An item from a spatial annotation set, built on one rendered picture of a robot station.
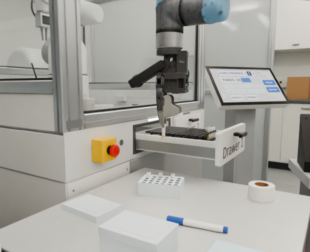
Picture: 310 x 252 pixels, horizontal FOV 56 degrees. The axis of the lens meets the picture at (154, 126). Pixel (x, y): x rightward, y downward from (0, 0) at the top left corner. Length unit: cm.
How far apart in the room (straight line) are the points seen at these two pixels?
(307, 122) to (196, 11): 72
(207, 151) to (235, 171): 105
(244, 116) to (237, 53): 92
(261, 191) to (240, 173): 120
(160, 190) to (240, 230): 26
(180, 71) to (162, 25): 13
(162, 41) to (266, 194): 49
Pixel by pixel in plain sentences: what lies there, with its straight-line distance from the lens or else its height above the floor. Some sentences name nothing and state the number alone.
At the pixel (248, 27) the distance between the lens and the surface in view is 277.
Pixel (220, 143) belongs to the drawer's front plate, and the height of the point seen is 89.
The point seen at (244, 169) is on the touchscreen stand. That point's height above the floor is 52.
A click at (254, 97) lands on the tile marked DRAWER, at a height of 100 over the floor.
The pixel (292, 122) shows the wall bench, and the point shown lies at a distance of 397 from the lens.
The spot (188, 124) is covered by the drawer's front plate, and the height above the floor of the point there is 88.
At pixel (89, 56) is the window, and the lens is 94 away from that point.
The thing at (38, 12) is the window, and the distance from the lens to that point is 95.
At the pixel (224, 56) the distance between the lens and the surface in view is 280.
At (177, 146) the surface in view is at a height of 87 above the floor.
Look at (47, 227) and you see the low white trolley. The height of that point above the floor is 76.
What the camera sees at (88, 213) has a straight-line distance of 73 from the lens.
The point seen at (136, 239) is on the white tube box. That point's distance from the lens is 54.
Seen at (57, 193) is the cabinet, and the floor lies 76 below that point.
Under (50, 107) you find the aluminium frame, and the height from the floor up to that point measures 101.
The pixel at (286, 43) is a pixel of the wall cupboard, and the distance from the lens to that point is 434.
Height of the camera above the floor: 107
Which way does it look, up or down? 8 degrees down
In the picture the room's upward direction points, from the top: straight up
